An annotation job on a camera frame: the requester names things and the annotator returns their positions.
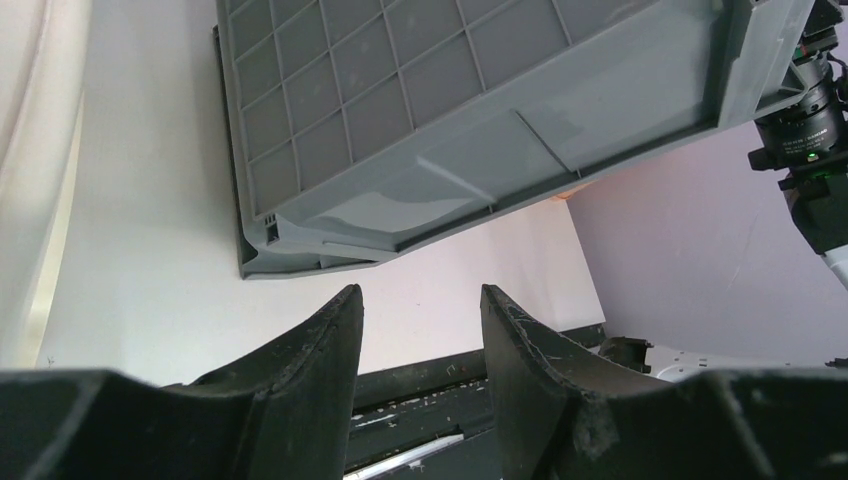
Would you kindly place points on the grey plastic storage bin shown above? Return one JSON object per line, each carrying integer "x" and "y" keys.
{"x": 361, "y": 131}

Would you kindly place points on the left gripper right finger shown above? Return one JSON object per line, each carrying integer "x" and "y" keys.
{"x": 563, "y": 412}

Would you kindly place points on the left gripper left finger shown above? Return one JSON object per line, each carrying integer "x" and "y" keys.
{"x": 282, "y": 411}

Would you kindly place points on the orange plastic bucket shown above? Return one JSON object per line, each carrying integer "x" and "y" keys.
{"x": 566, "y": 195}

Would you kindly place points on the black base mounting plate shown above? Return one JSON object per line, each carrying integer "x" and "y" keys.
{"x": 429, "y": 420}

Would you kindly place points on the cream perforated plastic basket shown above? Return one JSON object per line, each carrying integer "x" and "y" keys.
{"x": 43, "y": 54}

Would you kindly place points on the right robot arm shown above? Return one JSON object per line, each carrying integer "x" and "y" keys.
{"x": 808, "y": 139}

